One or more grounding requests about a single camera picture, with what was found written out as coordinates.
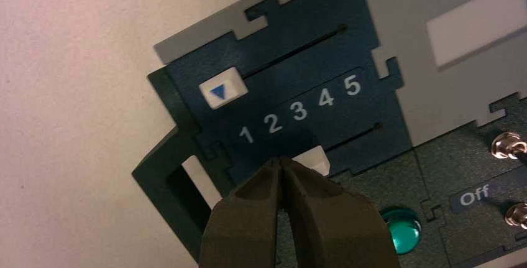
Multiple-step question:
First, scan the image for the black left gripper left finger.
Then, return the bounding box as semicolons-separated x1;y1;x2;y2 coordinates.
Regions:
198;157;285;268

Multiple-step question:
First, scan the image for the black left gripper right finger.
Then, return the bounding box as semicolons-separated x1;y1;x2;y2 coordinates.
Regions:
282;155;401;268

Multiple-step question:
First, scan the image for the white slider knob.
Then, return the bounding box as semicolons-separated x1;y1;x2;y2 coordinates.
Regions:
198;67;249;109
290;145;331;177

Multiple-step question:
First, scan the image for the green push button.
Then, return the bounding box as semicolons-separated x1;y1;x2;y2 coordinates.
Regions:
380;208;423;256

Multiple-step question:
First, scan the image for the teal and grey task box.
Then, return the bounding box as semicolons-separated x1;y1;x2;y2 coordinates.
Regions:
131;0;527;268

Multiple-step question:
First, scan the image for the white rectangular label plate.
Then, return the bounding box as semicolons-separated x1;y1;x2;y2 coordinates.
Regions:
425;0;527;70

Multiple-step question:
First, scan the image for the dark green box handle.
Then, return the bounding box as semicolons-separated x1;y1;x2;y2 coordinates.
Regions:
131;126;231;264

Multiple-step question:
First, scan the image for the metal toggle switch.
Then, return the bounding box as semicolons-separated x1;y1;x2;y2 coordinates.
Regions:
491;131;527;165
505;202;527;230

